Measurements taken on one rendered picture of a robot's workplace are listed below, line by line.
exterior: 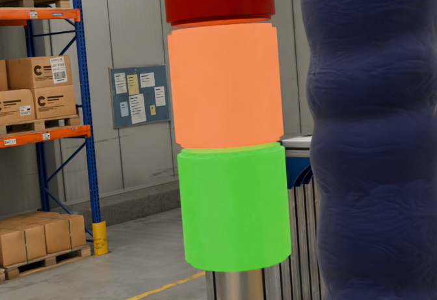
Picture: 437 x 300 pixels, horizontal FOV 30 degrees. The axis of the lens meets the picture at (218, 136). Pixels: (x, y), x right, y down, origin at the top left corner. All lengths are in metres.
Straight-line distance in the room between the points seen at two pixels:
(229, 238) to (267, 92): 0.07
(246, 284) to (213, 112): 0.08
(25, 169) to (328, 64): 9.99
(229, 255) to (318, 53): 0.99
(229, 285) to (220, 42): 0.11
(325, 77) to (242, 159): 0.96
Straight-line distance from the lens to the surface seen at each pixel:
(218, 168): 0.36
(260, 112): 0.36
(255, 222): 0.36
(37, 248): 9.80
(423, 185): 1.33
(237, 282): 0.38
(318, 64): 1.33
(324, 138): 1.33
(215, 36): 0.35
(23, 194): 11.20
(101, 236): 10.18
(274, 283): 2.22
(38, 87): 9.71
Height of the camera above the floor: 2.25
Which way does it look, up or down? 5 degrees down
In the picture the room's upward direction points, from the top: 4 degrees counter-clockwise
